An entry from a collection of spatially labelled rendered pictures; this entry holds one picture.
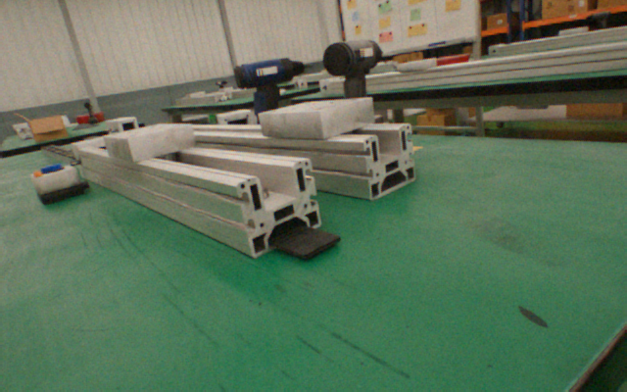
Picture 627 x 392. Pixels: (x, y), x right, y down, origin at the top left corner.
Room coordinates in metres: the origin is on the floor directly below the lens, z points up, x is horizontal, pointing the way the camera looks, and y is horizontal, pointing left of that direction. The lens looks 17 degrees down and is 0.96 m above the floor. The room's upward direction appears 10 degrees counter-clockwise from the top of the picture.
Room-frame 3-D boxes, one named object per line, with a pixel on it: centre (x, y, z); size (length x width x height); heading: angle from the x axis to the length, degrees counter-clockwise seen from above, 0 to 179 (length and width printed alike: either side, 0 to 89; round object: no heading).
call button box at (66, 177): (0.89, 0.54, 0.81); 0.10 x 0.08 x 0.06; 127
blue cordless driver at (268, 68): (1.04, 0.03, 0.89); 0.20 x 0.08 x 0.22; 109
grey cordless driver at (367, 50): (0.83, -0.15, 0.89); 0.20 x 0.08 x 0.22; 142
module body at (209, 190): (0.74, 0.27, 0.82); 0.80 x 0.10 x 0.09; 37
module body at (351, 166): (0.85, 0.12, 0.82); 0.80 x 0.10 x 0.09; 37
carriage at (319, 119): (0.65, -0.03, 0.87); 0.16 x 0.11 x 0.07; 37
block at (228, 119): (1.22, 0.19, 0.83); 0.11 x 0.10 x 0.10; 106
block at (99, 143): (1.09, 0.55, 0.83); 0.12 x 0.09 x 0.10; 127
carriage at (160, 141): (0.74, 0.27, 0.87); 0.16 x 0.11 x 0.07; 37
